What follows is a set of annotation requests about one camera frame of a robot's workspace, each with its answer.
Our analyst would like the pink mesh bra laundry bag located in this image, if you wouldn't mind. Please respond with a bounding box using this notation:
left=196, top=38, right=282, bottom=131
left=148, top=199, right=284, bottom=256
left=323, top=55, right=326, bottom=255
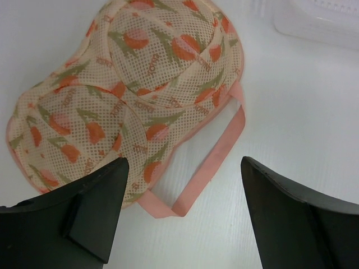
left=6, top=1, right=245, bottom=219

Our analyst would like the white plastic basket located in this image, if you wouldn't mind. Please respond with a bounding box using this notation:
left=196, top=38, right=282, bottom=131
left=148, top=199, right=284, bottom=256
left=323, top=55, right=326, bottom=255
left=251, top=1, right=358, bottom=50

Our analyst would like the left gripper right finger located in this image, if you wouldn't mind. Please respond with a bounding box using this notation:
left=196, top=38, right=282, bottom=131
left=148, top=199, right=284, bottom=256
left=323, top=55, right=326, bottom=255
left=241, top=156, right=358, bottom=269

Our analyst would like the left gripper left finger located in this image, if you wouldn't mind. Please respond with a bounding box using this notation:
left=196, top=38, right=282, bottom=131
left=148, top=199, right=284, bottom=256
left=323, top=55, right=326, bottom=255
left=1, top=157, right=129, bottom=268

